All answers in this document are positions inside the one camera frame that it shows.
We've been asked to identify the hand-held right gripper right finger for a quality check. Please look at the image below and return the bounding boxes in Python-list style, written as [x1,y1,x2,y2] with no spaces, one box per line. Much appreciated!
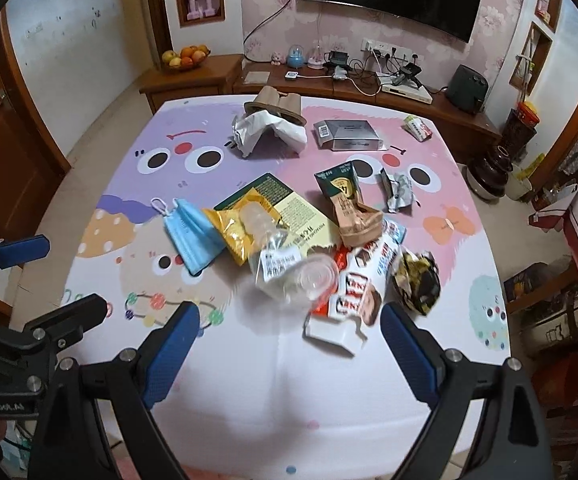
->
[379,301,554,480]

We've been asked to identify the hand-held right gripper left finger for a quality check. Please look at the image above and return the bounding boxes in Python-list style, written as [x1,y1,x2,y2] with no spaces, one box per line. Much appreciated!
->
[28,301,202,480]

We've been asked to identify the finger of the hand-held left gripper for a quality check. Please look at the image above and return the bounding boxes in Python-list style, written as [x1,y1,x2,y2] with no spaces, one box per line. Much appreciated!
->
[0,234,51,306]
[23,294,108,361]

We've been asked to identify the black and gold wrapper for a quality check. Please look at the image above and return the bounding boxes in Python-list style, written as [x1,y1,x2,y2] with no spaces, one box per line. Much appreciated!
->
[391,250,442,317]

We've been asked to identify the torn white carton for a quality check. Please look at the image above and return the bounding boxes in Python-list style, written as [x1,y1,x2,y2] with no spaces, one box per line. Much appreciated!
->
[303,312,370,358]

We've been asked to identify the white and red chocolate wrapper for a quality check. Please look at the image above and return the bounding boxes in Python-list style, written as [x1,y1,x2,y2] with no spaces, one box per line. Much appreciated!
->
[311,217,407,328]

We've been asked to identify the blue face mask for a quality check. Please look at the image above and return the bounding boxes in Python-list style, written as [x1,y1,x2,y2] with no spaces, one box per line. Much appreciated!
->
[150,197,227,277]

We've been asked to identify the clear plastic cup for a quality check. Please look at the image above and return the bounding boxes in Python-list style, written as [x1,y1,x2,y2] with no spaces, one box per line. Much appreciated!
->
[289,254,341,306]

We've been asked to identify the yellow snack packet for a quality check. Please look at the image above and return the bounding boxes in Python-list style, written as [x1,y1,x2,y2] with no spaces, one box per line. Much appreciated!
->
[203,187,282,267]

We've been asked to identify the brown paper bag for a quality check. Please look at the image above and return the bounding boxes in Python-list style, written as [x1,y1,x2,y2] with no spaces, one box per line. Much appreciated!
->
[335,200,385,248]

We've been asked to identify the clear plastic bottle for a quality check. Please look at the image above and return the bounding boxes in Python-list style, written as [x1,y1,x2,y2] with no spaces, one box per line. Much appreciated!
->
[239,205,315,306]

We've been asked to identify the green drink carton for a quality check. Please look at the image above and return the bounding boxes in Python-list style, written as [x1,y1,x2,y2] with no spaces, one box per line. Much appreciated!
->
[314,162,370,216]

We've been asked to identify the green and yellow box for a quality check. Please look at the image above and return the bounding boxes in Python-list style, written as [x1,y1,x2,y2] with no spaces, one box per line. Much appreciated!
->
[212,172,342,251]

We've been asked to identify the brown pulp cup carrier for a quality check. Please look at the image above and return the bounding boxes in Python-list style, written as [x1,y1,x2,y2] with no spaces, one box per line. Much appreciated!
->
[244,86,309,127]

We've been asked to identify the wooden door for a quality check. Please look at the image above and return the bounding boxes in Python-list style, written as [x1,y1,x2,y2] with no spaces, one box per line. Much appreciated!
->
[0,10,72,246]

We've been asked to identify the cartoon printed tablecloth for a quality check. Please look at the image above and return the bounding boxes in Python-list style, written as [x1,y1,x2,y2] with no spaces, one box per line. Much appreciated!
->
[9,94,514,480]

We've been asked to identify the crumpled silver wrapper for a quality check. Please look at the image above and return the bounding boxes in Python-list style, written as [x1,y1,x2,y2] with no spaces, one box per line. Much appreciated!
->
[379,167,420,213]

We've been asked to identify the dark brown vase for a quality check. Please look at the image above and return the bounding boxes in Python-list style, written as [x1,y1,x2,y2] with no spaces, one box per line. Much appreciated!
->
[466,145,513,204]

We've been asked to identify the flat grey box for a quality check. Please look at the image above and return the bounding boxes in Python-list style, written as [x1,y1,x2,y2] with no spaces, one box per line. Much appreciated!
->
[312,119,388,152]

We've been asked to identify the small white snack packet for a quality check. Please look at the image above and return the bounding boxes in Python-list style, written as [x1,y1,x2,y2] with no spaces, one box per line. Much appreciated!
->
[402,115,434,143]

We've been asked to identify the crumpled white paper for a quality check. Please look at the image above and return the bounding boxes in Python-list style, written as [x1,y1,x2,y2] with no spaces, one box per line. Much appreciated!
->
[225,110,310,159]

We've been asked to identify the dark stand with red jar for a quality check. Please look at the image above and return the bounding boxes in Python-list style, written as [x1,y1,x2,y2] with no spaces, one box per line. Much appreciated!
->
[501,101,540,161]

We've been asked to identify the bowl of fruit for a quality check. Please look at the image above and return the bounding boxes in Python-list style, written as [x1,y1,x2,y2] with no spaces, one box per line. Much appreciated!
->
[161,46,211,72]

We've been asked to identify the wooden television cabinet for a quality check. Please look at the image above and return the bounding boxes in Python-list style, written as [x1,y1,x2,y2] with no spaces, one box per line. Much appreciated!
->
[139,52,502,166]

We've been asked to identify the white set-top box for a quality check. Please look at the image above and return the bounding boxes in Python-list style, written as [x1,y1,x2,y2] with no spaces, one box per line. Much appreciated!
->
[381,81,432,104]

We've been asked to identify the black rounded appliance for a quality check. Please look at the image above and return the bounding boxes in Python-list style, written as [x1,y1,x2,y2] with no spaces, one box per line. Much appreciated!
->
[444,65,488,113]

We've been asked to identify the white wall power strip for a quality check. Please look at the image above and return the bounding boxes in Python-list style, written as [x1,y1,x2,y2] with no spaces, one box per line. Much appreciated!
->
[360,37,420,63]

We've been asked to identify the black television cable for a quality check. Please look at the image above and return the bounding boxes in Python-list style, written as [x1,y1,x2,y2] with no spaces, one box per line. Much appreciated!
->
[241,0,305,63]

